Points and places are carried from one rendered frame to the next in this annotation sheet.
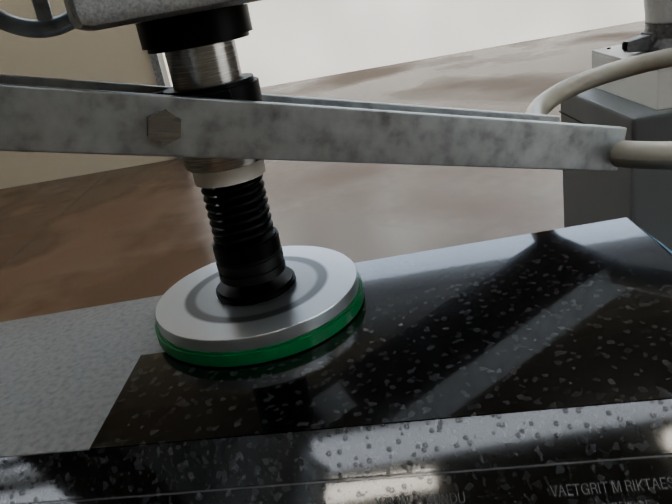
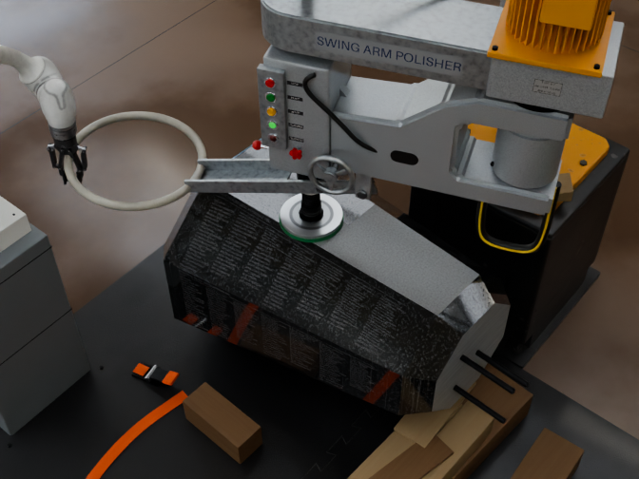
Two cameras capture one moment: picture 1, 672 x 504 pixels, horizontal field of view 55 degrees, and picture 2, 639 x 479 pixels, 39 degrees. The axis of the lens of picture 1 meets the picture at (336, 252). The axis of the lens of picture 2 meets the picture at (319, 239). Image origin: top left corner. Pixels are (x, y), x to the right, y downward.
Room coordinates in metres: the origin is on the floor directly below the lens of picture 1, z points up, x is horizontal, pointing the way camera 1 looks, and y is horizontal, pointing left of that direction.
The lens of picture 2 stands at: (2.33, 1.44, 3.04)
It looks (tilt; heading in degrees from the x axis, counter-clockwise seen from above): 47 degrees down; 217
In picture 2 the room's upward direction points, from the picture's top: 1 degrees counter-clockwise
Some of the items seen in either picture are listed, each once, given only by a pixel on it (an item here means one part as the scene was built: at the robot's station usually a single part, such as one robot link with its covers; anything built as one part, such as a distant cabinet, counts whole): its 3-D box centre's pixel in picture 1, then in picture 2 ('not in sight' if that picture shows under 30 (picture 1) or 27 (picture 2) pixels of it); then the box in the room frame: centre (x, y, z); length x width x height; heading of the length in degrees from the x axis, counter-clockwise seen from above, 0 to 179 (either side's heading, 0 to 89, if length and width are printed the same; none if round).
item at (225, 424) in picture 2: not in sight; (222, 422); (1.09, 0.02, 0.07); 0.30 x 0.12 x 0.12; 85
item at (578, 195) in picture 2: not in sight; (508, 223); (-0.20, 0.47, 0.37); 0.66 x 0.66 x 0.74; 87
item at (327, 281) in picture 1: (257, 291); (311, 215); (0.61, 0.09, 0.84); 0.21 x 0.21 x 0.01
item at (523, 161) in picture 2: not in sight; (529, 143); (0.41, 0.71, 1.34); 0.19 x 0.19 x 0.20
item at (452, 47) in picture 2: not in sight; (430, 42); (0.50, 0.42, 1.62); 0.96 x 0.25 x 0.17; 108
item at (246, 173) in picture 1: (226, 159); not in sight; (0.61, 0.09, 0.99); 0.07 x 0.07 x 0.04
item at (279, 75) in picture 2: not in sight; (273, 107); (0.74, 0.06, 1.37); 0.08 x 0.03 x 0.28; 108
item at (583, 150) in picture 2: not in sight; (523, 150); (-0.20, 0.47, 0.76); 0.49 x 0.49 x 0.05; 87
